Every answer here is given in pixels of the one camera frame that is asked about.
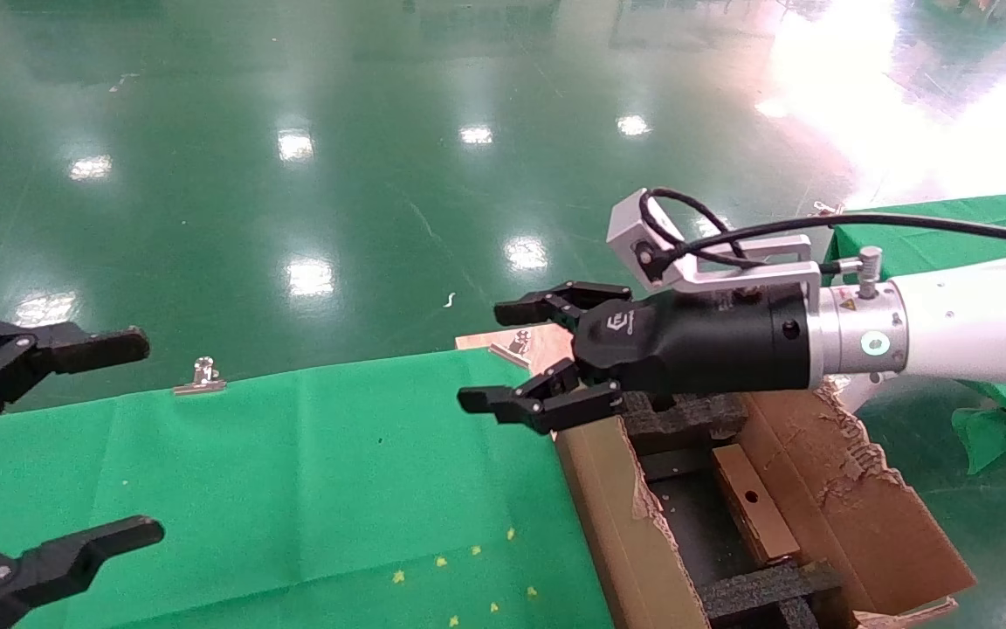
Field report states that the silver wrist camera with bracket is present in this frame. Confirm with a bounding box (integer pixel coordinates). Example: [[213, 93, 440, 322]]
[[606, 188, 823, 295]]

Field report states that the small brown cardboard box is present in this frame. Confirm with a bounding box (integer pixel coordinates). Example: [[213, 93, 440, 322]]
[[711, 443, 803, 567]]

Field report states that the green tablecloth on side table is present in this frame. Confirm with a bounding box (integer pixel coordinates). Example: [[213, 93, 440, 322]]
[[822, 188, 1006, 477]]

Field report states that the green tablecloth with carton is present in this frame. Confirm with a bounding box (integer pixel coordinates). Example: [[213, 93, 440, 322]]
[[0, 349, 617, 629]]

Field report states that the black foam insert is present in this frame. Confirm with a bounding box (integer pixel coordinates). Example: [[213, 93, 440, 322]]
[[621, 391, 844, 629]]

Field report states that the torn brown cardboard carton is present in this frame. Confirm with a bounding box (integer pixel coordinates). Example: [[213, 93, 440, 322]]
[[553, 384, 977, 629]]

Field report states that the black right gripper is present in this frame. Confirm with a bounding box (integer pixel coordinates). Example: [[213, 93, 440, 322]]
[[457, 281, 816, 436]]

